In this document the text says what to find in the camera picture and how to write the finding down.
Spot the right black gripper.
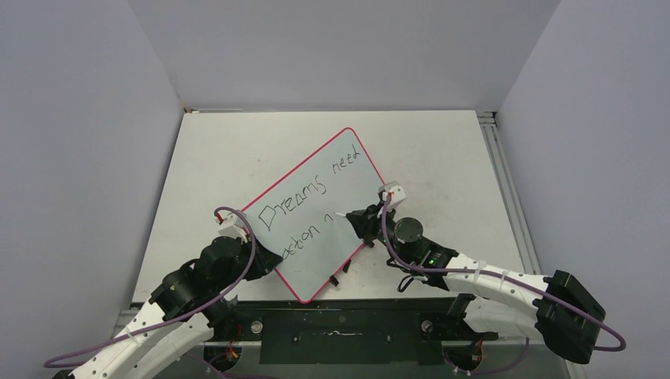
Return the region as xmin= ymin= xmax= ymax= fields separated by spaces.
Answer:
xmin=348 ymin=200 xmax=414 ymax=265

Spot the black marker cap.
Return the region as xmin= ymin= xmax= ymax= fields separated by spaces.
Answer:
xmin=342 ymin=260 xmax=352 ymax=273

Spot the pink-framed whiteboard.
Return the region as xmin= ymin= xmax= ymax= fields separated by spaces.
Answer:
xmin=235 ymin=127 xmax=384 ymax=303

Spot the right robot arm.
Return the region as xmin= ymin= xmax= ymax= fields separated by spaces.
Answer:
xmin=345 ymin=202 xmax=606 ymax=365

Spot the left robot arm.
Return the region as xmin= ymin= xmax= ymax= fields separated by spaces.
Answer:
xmin=64 ymin=237 xmax=283 ymax=378

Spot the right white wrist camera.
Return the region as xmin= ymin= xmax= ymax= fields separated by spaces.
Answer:
xmin=378 ymin=181 xmax=407 ymax=212

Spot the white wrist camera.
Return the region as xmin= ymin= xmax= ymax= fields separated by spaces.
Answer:
xmin=378 ymin=181 xmax=407 ymax=212
xmin=214 ymin=209 xmax=248 ymax=242

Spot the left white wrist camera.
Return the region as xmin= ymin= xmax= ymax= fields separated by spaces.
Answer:
xmin=214 ymin=209 xmax=248 ymax=242

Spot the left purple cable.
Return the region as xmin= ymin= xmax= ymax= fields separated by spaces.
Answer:
xmin=43 ymin=206 xmax=258 ymax=370

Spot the purple cable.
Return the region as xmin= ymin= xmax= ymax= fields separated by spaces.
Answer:
xmin=380 ymin=196 xmax=627 ymax=352
xmin=43 ymin=206 xmax=258 ymax=370

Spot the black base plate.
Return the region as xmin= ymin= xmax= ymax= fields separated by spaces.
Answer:
xmin=203 ymin=295 xmax=499 ymax=370

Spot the aluminium rail right side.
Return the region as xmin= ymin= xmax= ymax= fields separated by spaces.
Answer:
xmin=476 ymin=111 xmax=541 ymax=274

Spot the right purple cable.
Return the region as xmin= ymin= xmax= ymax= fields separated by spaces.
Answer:
xmin=380 ymin=196 xmax=627 ymax=352

